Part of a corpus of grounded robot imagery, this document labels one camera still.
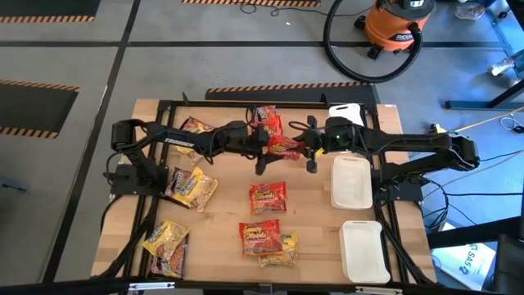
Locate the yellow extension cord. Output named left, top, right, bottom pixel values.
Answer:
left=429, top=105, right=524, bottom=138

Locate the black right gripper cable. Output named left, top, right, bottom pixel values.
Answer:
left=287, top=119, right=313, bottom=134

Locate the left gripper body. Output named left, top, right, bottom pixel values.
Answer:
left=224, top=124, right=274, bottom=176

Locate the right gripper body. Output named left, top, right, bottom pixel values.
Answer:
left=306, top=115, right=329, bottom=175

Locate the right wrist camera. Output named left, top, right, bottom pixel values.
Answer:
left=325, top=116, right=356, bottom=152

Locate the red Saucy Noods noodle pack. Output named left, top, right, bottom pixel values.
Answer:
left=248, top=180, right=287, bottom=216
left=238, top=219, right=284, bottom=258
left=261, top=114, right=284, bottom=138
left=268, top=134, right=307, bottom=161

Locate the black hazard-striped floor mat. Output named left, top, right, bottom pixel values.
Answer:
left=0, top=78, right=81, bottom=140
left=181, top=0, right=322, bottom=8
left=204, top=80, right=381, bottom=106
left=0, top=0, right=102, bottom=24

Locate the person's white shoe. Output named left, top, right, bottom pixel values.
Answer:
left=454, top=2, right=486, bottom=21
left=486, top=56, right=517, bottom=77

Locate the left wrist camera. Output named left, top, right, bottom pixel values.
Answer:
left=227, top=120, right=251, bottom=138

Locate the white printed paper bag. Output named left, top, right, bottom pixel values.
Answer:
left=430, top=241, right=497, bottom=292

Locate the silver metal bracket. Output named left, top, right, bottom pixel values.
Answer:
left=128, top=281, right=176, bottom=292
left=355, top=285, right=404, bottom=295

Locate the black floor cable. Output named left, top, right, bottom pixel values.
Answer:
left=421, top=149, right=524, bottom=230

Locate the orange shop vacuum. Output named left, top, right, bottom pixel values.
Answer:
left=354, top=0, right=436, bottom=61
left=323, top=0, right=424, bottom=84

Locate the white plastic bin with sticker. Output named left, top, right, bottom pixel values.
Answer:
left=328, top=102, right=365, bottom=128

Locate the black rig crossbar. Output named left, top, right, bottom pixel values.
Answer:
left=0, top=277, right=524, bottom=295

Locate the black aluminium table frame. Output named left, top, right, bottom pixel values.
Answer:
left=92, top=92, right=437, bottom=286

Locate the black desk base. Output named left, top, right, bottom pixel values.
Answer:
left=445, top=77, right=524, bottom=111

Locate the dark floor object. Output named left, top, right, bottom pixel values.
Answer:
left=0, top=175, right=29, bottom=193

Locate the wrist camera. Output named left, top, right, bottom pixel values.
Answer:
left=325, top=116, right=356, bottom=152
left=227, top=120, right=251, bottom=138

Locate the black floor beam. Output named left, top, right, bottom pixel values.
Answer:
left=425, top=216, right=524, bottom=250

